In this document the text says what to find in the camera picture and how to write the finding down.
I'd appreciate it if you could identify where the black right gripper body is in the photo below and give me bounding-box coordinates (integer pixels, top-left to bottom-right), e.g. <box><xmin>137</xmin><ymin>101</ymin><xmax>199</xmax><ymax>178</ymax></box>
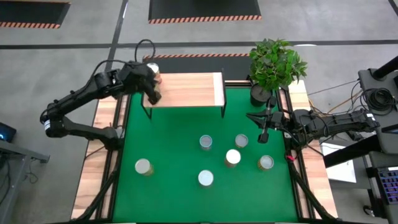
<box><xmin>267</xmin><ymin>110</ymin><xmax>289</xmax><ymax>131</ymax></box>

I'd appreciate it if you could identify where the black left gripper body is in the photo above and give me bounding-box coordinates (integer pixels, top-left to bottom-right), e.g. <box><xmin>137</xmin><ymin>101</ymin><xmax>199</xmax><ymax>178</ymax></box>
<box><xmin>119</xmin><ymin>62</ymin><xmax>149</xmax><ymax>94</ymax></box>

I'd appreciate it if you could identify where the Corn label tin can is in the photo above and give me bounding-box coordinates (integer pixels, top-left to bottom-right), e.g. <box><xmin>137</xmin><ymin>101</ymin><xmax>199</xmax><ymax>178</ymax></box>
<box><xmin>224</xmin><ymin>149</ymin><xmax>242</xmax><ymax>169</ymax></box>
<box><xmin>145</xmin><ymin>61</ymin><xmax>163</xmax><ymax>85</ymax></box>

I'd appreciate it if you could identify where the tin can with silver lid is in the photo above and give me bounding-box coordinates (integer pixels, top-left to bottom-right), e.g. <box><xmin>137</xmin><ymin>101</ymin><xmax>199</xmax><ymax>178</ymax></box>
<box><xmin>234</xmin><ymin>133</ymin><xmax>249</xmax><ymax>149</ymax></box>
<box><xmin>257</xmin><ymin>154</ymin><xmax>275</xmax><ymax>172</ymax></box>
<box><xmin>198</xmin><ymin>134</ymin><xmax>214</xmax><ymax>151</ymax></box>

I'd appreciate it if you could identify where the wooden shelf with black legs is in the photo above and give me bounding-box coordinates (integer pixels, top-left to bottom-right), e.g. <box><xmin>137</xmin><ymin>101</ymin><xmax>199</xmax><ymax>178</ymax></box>
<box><xmin>141</xmin><ymin>72</ymin><xmax>227</xmax><ymax>121</ymax></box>

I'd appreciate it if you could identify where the black plant pot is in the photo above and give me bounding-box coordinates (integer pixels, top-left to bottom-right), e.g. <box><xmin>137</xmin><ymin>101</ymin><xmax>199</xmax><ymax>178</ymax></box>
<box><xmin>249</xmin><ymin>83</ymin><xmax>274</xmax><ymax>108</ymax></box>

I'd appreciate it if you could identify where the green leafy potted plant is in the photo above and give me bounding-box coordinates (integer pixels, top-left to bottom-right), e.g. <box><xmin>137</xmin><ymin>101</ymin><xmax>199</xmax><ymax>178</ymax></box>
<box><xmin>248</xmin><ymin>37</ymin><xmax>308</xmax><ymax>93</ymax></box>

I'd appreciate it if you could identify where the wooden table side board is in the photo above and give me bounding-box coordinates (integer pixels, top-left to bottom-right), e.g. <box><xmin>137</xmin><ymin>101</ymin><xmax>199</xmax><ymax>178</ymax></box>
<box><xmin>70</xmin><ymin>95</ymin><xmax>130</xmax><ymax>220</ymax></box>
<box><xmin>287</xmin><ymin>80</ymin><xmax>339</xmax><ymax>218</ymax></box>

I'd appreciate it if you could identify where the Green Beans label tin can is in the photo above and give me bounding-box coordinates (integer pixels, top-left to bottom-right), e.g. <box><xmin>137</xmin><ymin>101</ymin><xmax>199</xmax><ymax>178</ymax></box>
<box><xmin>197</xmin><ymin>169</ymin><xmax>215</xmax><ymax>189</ymax></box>

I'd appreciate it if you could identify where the white sheet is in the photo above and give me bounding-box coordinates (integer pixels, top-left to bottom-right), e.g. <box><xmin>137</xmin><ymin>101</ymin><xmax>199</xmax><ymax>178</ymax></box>
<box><xmin>320</xmin><ymin>142</ymin><xmax>358</xmax><ymax>184</ymax></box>

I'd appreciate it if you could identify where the black mat with orange stripes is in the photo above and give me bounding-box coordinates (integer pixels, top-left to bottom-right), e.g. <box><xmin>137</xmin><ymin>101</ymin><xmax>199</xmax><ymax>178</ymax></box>
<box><xmin>0</xmin><ymin>0</ymin><xmax>72</xmax><ymax>30</ymax></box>
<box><xmin>147</xmin><ymin>0</ymin><xmax>262</xmax><ymax>25</ymax></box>

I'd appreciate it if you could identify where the grey computer desk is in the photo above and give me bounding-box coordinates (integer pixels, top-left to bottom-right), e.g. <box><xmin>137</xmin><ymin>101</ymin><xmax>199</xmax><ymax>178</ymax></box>
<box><xmin>323</xmin><ymin>55</ymin><xmax>398</xmax><ymax>224</ymax></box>

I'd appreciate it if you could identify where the black computer keyboard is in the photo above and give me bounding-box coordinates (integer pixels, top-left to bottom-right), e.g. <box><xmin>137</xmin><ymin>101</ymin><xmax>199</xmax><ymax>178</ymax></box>
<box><xmin>377</xmin><ymin>167</ymin><xmax>398</xmax><ymax>205</ymax></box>

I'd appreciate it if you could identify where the grey side desk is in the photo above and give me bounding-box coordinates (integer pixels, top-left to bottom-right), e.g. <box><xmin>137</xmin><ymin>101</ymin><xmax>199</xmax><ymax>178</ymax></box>
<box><xmin>0</xmin><ymin>139</ymin><xmax>50</xmax><ymax>224</ymax></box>

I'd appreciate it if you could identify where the black electronic device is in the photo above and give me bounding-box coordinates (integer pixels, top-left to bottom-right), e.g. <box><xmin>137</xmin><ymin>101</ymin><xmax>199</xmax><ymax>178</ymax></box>
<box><xmin>0</xmin><ymin>121</ymin><xmax>17</xmax><ymax>144</ymax></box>

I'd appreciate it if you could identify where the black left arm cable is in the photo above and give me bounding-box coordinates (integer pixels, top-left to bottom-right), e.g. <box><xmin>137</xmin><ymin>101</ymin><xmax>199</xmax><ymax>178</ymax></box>
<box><xmin>134</xmin><ymin>38</ymin><xmax>156</xmax><ymax>63</ymax></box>

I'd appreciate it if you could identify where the coiled black cable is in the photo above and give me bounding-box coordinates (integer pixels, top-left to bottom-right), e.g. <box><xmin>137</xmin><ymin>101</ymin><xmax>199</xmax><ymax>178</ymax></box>
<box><xmin>362</xmin><ymin>87</ymin><xmax>397</xmax><ymax>113</ymax></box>

